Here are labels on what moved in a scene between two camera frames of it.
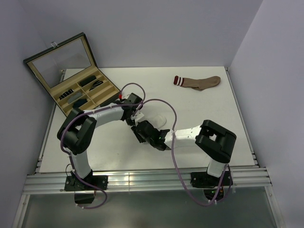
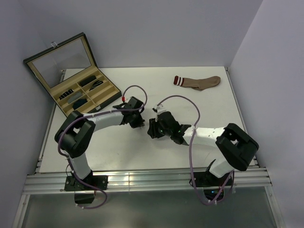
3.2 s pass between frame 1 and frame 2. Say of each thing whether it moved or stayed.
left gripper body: stayed
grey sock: stayed
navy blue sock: stayed
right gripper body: moved
